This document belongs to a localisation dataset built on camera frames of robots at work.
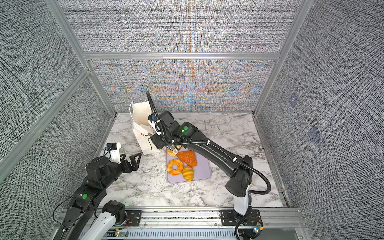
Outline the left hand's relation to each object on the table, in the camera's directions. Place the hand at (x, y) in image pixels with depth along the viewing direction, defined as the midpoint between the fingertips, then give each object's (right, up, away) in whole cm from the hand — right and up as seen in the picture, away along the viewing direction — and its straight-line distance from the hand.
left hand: (134, 154), depth 72 cm
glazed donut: (+18, -8, +18) cm, 27 cm away
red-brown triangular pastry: (+26, -5, +18) cm, 32 cm away
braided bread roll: (+15, -3, +21) cm, 26 cm away
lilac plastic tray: (+34, -13, +17) cm, 40 cm away
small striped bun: (+26, -13, +13) cm, 32 cm away
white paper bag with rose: (-5, +23, +22) cm, 32 cm away
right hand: (+11, +9, +1) cm, 14 cm away
